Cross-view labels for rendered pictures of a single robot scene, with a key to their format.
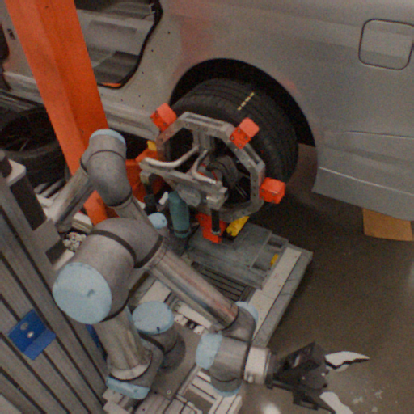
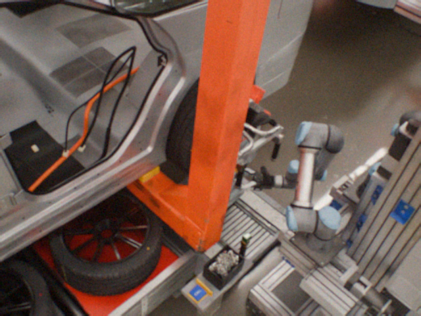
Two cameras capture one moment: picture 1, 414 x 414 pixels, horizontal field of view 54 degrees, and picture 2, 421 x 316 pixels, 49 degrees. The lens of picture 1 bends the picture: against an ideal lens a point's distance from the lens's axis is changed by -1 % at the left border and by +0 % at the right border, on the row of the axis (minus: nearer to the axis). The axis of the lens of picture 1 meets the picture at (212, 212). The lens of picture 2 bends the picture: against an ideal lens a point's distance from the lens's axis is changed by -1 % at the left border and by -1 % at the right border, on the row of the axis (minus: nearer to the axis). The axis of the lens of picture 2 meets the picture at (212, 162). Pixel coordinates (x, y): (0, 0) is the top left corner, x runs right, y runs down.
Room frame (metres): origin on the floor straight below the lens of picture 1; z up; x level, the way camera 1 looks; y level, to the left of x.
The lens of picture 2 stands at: (1.44, 2.09, 2.79)
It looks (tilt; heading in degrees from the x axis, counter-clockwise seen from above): 46 degrees down; 273
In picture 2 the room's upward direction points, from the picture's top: 9 degrees clockwise
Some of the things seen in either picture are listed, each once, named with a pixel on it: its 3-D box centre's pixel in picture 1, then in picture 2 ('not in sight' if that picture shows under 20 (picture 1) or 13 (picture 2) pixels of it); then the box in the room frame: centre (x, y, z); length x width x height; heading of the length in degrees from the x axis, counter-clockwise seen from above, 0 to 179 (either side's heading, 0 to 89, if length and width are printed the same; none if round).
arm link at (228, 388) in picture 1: (228, 367); not in sight; (0.42, -0.01, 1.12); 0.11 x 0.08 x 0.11; 158
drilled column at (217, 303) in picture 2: not in sight; (210, 299); (1.41, 0.73, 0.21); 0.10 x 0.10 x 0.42; 56
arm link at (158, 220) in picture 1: (158, 231); (297, 170); (1.08, 0.22, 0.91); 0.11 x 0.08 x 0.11; 6
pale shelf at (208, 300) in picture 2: not in sight; (218, 277); (1.39, 0.71, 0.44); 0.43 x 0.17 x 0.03; 56
